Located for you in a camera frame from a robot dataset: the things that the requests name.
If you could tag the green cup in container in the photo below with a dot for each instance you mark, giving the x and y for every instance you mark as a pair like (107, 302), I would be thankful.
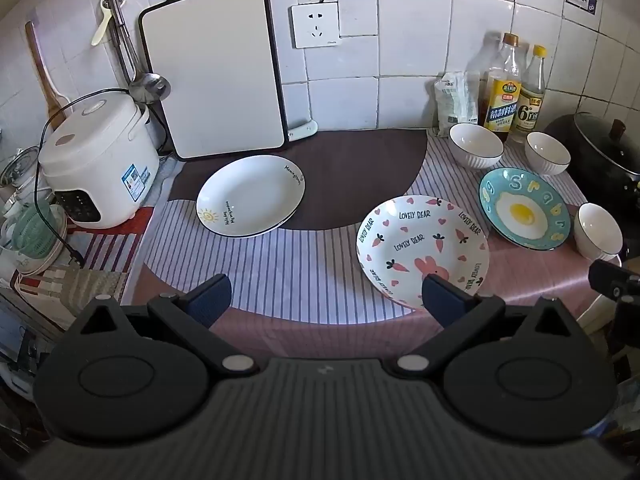
(35, 230)

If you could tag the pink rabbit print plate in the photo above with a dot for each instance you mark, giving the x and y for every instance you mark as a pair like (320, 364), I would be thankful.
(415, 240)

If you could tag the red patterned cloth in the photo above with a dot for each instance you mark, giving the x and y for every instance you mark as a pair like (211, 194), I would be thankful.
(100, 245)

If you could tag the white plate with sun print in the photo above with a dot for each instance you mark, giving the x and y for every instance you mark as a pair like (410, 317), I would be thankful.
(250, 190)

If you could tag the white wall socket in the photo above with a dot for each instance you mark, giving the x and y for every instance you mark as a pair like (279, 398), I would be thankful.
(316, 25)

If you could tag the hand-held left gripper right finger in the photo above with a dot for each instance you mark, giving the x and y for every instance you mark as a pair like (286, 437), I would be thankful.
(441, 301)

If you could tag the wooden spatula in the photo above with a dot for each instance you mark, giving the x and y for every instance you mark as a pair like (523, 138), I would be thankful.
(42, 75)

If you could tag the yellow label bottle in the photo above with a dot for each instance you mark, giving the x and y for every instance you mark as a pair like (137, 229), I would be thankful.
(502, 105)

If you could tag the white cutting board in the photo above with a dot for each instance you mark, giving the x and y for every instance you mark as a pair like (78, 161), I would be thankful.
(215, 70)

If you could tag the white seasoning bag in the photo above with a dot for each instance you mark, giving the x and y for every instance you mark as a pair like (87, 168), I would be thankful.
(452, 100)

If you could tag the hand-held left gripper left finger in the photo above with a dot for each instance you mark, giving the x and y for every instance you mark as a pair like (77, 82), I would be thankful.
(212, 301)

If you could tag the glass wok lid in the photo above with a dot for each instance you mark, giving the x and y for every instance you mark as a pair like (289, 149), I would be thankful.
(600, 145)

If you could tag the metal ladle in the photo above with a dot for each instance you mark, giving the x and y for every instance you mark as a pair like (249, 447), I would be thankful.
(147, 87)

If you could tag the black wok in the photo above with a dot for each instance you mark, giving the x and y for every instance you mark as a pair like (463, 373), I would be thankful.
(562, 145)

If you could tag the teal fried egg plate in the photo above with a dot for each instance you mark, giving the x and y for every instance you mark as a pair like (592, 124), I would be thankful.
(520, 210)

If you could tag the white ribbed bowl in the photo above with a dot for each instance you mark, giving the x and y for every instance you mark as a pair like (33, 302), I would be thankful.
(475, 145)
(547, 152)
(597, 230)

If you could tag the clear bottle with dark liquid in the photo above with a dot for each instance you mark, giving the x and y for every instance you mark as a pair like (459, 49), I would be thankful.
(477, 60)

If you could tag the white rice cooker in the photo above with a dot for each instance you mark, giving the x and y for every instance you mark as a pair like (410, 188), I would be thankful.
(100, 160)

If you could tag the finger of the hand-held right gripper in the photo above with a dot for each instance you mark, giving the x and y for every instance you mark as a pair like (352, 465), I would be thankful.
(612, 277)

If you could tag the cream plastic rice paddle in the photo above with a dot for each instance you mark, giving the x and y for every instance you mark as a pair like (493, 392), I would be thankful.
(102, 30)

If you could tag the clear bottle with yellow cap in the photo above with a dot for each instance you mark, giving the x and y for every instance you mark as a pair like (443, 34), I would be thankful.
(530, 110)

